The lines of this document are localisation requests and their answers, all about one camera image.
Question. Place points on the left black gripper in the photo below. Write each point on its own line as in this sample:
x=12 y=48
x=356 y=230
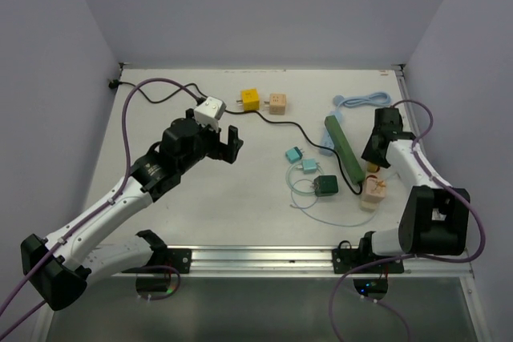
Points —
x=220 y=150

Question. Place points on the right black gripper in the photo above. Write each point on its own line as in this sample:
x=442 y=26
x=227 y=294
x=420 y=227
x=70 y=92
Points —
x=369 y=155

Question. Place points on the small yellow adapter plug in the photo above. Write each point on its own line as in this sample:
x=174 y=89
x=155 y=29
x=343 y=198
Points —
x=372 y=168

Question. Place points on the green power strip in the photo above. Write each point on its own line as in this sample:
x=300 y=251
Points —
x=343 y=149

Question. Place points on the yellow cube socket adapter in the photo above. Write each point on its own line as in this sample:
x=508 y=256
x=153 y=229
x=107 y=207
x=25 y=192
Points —
x=249 y=100

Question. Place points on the beige dragon cube adapter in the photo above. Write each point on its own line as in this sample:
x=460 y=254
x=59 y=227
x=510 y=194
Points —
x=277 y=104

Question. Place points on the green dragon cube adapter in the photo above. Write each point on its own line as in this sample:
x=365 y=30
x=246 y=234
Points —
x=325 y=185

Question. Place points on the teal charger plug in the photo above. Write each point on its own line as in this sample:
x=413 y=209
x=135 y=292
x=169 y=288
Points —
x=294 y=154
x=310 y=166

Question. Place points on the beige power strip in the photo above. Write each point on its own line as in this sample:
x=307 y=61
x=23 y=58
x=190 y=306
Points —
x=371 y=207

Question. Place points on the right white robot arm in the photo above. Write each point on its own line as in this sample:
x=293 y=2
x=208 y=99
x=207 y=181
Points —
x=434 y=221

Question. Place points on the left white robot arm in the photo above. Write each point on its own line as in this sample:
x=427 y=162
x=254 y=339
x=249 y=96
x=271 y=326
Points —
x=60 y=265

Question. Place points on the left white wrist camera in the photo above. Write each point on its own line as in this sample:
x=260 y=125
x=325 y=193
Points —
x=209 y=112

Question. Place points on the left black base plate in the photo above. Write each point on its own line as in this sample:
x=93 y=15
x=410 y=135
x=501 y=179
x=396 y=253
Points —
x=178 y=258

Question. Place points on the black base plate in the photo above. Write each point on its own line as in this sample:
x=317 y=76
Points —
x=346 y=259
x=178 y=258

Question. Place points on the aluminium front rail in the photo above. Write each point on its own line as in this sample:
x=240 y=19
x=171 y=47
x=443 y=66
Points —
x=109 y=259

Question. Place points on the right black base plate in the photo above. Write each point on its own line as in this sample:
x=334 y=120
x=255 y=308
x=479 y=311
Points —
x=346 y=259

